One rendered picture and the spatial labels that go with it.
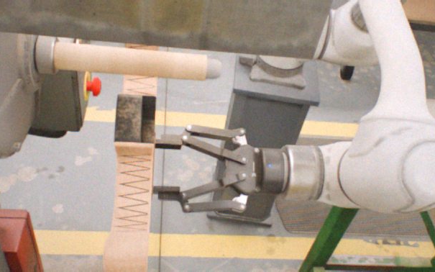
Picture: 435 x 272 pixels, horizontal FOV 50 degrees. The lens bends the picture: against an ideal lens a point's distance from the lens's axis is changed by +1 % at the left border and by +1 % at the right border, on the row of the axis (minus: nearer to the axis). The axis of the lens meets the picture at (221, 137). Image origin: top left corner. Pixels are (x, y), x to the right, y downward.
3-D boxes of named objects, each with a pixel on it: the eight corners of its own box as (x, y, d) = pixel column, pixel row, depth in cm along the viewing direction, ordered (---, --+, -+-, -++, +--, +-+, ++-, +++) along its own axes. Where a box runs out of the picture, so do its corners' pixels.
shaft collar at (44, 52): (44, 68, 59) (35, 78, 55) (43, 31, 57) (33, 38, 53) (61, 69, 59) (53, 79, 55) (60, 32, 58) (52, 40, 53)
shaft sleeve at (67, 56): (60, 65, 58) (54, 72, 56) (59, 39, 57) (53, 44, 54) (203, 76, 61) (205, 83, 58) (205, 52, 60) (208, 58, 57)
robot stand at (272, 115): (212, 168, 213) (238, 38, 164) (271, 176, 214) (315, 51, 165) (205, 217, 194) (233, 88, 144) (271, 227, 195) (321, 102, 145)
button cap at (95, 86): (80, 99, 94) (78, 84, 91) (83, 86, 97) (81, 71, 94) (99, 101, 95) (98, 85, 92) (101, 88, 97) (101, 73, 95)
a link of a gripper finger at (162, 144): (182, 144, 74) (182, 140, 74) (136, 142, 73) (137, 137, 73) (180, 150, 76) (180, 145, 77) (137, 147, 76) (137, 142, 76)
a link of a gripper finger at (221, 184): (241, 174, 77) (244, 182, 77) (176, 196, 75) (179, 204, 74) (245, 169, 73) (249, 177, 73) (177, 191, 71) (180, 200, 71)
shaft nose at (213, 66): (203, 74, 61) (205, 80, 58) (205, 56, 60) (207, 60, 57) (218, 75, 61) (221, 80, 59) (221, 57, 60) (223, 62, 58)
